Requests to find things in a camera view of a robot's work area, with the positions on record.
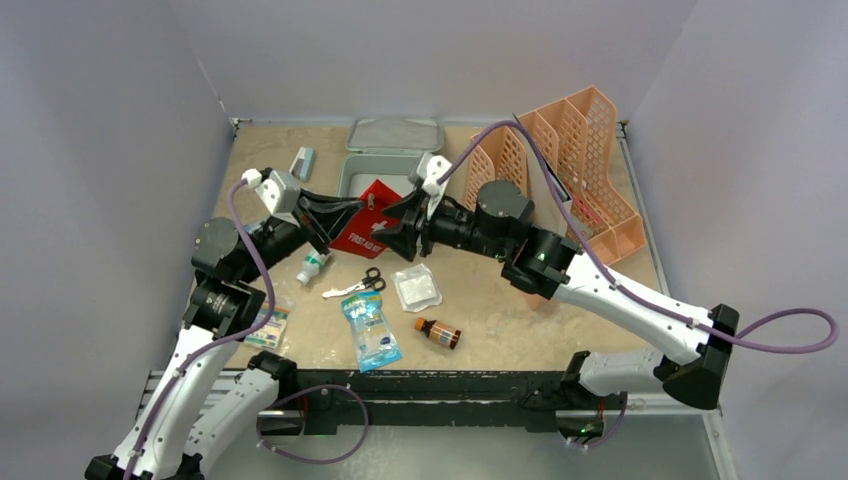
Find white gauze packets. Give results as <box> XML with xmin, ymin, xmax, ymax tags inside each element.
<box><xmin>390</xmin><ymin>263</ymin><xmax>443</xmax><ymax>313</ymax></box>

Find red first aid pouch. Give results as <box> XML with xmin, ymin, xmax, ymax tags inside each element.
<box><xmin>330</xmin><ymin>180</ymin><xmax>401</xmax><ymax>259</ymax></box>

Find grey folder in organizer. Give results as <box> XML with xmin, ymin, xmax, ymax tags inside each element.
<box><xmin>512</xmin><ymin>112</ymin><xmax>572</xmax><ymax>207</ymax></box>

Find bandage box in bag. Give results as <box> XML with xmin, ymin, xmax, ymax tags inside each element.
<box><xmin>243</xmin><ymin>306</ymin><xmax>291</xmax><ymax>351</ymax></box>

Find blue wet wipes packet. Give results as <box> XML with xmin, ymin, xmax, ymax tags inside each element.
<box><xmin>341</xmin><ymin>291</ymin><xmax>402</xmax><ymax>373</ymax></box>

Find black handled scissors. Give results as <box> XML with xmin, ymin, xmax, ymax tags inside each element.
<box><xmin>321</xmin><ymin>267</ymin><xmax>386</xmax><ymax>299</ymax></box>

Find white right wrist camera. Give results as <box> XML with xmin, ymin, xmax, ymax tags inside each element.
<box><xmin>408</xmin><ymin>152</ymin><xmax>453</xmax><ymax>197</ymax></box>

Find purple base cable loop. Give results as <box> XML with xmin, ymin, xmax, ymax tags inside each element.
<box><xmin>256</xmin><ymin>386</ymin><xmax>370</xmax><ymax>466</ymax></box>

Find white bottle green label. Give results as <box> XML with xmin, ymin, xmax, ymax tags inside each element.
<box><xmin>295</xmin><ymin>248</ymin><xmax>331</xmax><ymax>285</ymax></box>

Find brown glass medicine bottle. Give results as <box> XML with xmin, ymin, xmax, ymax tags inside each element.
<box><xmin>415</xmin><ymin>317</ymin><xmax>461</xmax><ymax>350</ymax></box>

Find mint green open case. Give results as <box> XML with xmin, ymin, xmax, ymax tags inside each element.
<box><xmin>336</xmin><ymin>117</ymin><xmax>444</xmax><ymax>197</ymax></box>

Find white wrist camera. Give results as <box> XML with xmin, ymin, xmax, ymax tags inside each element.
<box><xmin>408</xmin><ymin>152</ymin><xmax>453</xmax><ymax>197</ymax></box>
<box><xmin>241</xmin><ymin>169</ymin><xmax>301</xmax><ymax>218</ymax></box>

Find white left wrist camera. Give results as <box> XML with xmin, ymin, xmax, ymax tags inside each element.
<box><xmin>241</xmin><ymin>169</ymin><xmax>301</xmax><ymax>218</ymax></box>

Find peach plastic file organizer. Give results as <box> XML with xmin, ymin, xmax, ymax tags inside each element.
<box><xmin>460</xmin><ymin>86</ymin><xmax>647</xmax><ymax>266</ymax></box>

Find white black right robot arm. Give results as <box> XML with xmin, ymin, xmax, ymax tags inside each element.
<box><xmin>374</xmin><ymin>180</ymin><xmax>739</xmax><ymax>410</ymax></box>

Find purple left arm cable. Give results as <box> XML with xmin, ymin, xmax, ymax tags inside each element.
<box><xmin>122</xmin><ymin>178</ymin><xmax>277</xmax><ymax>480</ymax></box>

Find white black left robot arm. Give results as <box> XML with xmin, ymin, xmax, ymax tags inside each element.
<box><xmin>84</xmin><ymin>183</ymin><xmax>363</xmax><ymax>479</ymax></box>

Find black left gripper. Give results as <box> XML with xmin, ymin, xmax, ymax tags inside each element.
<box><xmin>237</xmin><ymin>187</ymin><xmax>362</xmax><ymax>284</ymax></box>

